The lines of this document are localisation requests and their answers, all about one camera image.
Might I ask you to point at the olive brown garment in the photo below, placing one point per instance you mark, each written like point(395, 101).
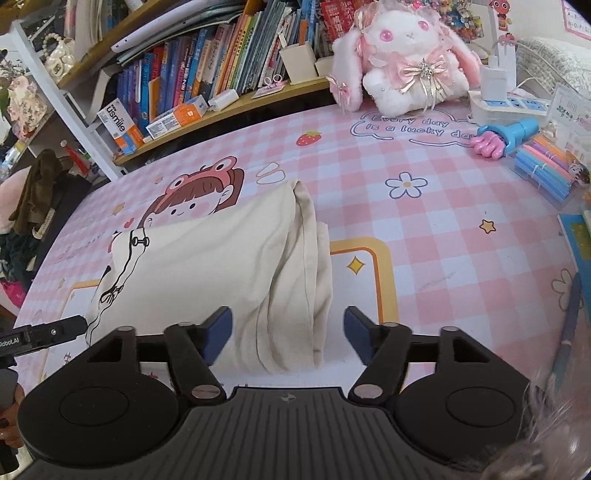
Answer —
point(39, 194)

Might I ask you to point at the blue green book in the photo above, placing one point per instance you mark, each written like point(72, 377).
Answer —
point(579, 244)

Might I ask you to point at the grey fluffy sleeve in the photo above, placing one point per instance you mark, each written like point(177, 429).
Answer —
point(554, 429)

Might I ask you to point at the white paperback book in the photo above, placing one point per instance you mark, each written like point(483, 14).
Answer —
point(108, 83)

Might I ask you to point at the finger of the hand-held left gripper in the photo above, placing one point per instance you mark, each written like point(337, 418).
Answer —
point(60, 330)

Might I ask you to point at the person's left hand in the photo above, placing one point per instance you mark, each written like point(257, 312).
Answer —
point(11, 427)

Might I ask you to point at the small cartoon figurine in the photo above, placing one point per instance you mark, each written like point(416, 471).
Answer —
point(579, 173)

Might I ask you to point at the white charger adapter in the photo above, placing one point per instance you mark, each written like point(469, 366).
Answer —
point(494, 83)

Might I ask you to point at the white tablet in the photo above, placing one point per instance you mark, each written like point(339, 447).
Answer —
point(152, 37)

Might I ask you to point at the pink notebook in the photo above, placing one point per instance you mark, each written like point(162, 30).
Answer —
point(268, 93)

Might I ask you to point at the bundle of coloured pens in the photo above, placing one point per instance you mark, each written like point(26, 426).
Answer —
point(545, 168)

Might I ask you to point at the white power strip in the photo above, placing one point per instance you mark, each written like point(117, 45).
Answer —
point(512, 107)

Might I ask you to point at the white pink plush bunny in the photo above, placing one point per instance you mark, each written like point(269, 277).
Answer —
point(406, 60)

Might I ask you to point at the white shelf frame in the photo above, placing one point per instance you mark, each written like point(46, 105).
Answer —
point(69, 105)

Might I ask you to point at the pink garment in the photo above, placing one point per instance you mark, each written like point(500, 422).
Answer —
point(9, 203)

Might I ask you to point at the cream t-shirt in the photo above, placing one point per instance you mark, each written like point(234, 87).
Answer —
point(221, 258)

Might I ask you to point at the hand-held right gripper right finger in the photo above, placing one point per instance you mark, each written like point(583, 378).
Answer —
point(358, 330)

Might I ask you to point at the small beige pen holder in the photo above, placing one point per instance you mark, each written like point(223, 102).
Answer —
point(325, 67)

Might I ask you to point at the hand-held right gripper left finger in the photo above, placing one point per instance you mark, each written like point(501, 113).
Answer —
point(217, 332)

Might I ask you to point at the pink blue hand-shaped toy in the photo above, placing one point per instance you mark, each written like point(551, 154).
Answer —
point(489, 143)

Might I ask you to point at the dried flower bouquet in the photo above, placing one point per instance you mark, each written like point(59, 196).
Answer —
point(21, 99)

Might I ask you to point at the large beige pen holder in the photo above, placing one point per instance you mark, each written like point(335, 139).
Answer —
point(298, 64)

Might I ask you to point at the row of small figurines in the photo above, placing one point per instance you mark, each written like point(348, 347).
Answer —
point(461, 16)

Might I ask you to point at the white printed card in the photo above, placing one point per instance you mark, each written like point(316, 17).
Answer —
point(572, 115)

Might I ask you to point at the white orange carton box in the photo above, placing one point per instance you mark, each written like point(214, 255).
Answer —
point(117, 124)
point(178, 117)

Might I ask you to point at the red hanging ornament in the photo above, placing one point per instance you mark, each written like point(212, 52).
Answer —
point(76, 159)

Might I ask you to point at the pink checked table mat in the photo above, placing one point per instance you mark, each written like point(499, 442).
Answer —
point(438, 221)

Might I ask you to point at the row of colourful books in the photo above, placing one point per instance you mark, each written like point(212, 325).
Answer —
point(207, 60)

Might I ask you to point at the red cartoon figure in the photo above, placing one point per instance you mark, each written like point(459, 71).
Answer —
point(501, 9)

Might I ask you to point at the red printed book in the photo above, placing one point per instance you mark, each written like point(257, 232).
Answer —
point(337, 14)

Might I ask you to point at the pink plastic scissors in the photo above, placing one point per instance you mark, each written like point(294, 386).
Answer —
point(273, 82)

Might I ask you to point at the white quilted pillow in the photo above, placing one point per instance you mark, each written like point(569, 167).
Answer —
point(558, 55)

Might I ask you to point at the black chair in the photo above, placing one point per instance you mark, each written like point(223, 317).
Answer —
point(69, 194)

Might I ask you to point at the blue pen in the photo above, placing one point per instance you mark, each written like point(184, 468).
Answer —
point(568, 323)

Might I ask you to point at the wooden bookshelf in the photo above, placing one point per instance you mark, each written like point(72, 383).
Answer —
point(240, 108)

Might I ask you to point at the cream pearl handbag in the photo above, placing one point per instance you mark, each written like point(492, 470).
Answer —
point(60, 57)

